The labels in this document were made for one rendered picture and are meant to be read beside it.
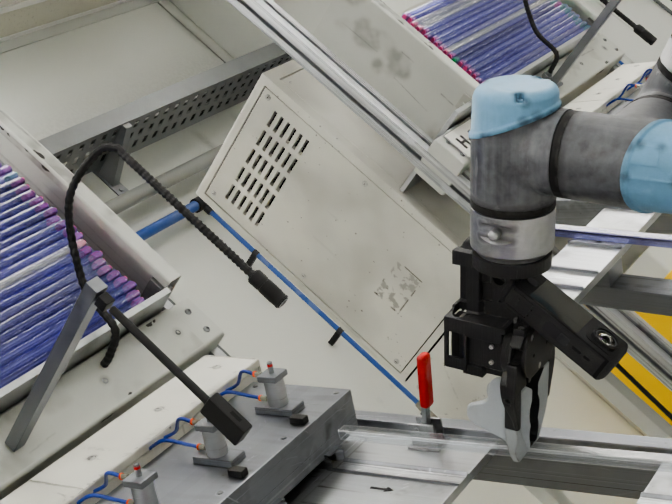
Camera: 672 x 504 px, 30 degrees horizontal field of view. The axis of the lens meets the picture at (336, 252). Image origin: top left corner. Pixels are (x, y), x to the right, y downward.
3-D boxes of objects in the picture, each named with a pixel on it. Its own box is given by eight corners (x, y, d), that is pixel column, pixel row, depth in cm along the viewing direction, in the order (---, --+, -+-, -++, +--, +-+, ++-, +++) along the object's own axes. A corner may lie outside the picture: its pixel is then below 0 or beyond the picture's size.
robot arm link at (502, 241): (569, 197, 112) (532, 229, 105) (567, 244, 113) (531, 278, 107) (491, 184, 115) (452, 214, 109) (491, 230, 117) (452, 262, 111)
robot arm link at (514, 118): (549, 102, 101) (453, 90, 105) (545, 228, 105) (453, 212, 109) (583, 77, 107) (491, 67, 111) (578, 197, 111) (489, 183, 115)
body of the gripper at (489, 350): (478, 339, 122) (478, 225, 118) (560, 359, 118) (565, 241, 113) (442, 374, 117) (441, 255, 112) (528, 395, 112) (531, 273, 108)
